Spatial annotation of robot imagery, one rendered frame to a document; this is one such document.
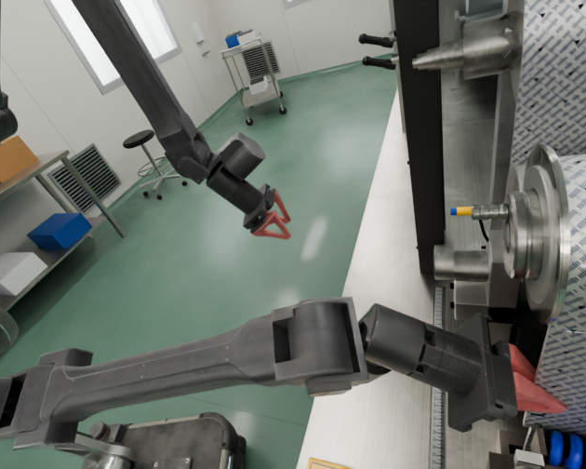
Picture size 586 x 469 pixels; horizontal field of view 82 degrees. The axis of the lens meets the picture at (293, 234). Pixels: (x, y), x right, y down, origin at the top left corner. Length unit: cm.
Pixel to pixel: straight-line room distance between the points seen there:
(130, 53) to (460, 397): 63
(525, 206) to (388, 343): 16
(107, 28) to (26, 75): 354
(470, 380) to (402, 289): 41
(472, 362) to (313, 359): 15
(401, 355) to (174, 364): 23
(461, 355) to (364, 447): 29
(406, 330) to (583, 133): 31
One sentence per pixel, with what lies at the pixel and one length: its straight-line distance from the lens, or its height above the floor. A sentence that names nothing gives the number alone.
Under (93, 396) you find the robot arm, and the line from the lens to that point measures 48.
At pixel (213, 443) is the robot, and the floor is 24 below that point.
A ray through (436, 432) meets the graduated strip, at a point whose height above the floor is 90.
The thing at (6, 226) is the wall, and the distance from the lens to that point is 382.
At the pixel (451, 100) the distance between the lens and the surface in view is 133.
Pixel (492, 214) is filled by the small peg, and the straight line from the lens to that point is 34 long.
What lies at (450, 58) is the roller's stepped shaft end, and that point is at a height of 134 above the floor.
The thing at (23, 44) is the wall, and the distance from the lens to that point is 427.
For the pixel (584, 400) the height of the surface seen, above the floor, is 110.
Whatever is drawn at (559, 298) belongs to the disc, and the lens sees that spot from 30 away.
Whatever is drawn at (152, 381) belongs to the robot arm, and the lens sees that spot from 42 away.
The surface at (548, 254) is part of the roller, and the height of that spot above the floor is 127.
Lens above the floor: 148
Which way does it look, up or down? 37 degrees down
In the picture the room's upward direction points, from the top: 21 degrees counter-clockwise
